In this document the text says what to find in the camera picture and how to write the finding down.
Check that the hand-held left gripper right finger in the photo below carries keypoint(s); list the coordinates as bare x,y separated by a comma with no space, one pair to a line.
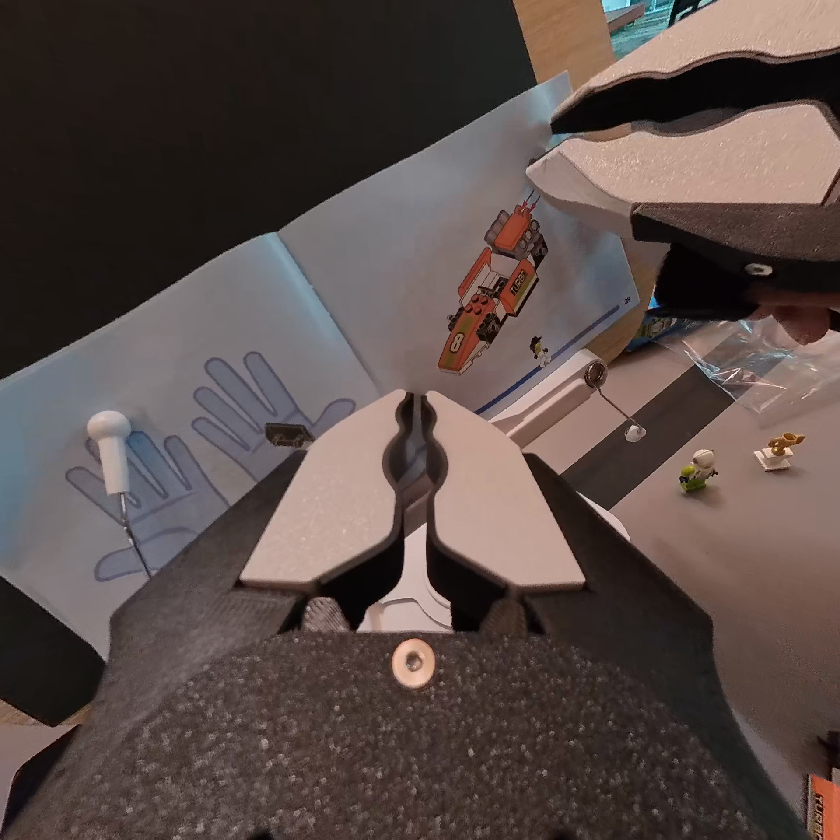
505,512

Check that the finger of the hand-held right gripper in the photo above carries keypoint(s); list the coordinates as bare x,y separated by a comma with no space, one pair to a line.
709,164
709,53

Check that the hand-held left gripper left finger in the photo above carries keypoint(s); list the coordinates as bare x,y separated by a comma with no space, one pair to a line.
328,512

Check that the white book stand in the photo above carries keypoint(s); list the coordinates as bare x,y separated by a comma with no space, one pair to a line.
565,394

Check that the instruction booklet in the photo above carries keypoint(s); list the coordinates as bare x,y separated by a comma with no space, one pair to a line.
328,302

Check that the orange white lego car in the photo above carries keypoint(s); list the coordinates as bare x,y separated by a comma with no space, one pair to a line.
824,794

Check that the clear plastic bag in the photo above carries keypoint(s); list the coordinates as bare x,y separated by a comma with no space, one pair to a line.
761,368

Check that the blue cardboard box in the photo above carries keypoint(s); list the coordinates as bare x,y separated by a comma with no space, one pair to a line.
643,335

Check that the small gold trophy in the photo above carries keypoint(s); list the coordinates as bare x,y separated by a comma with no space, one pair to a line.
778,450

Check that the green minifigure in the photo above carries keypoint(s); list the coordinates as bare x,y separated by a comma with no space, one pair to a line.
698,473

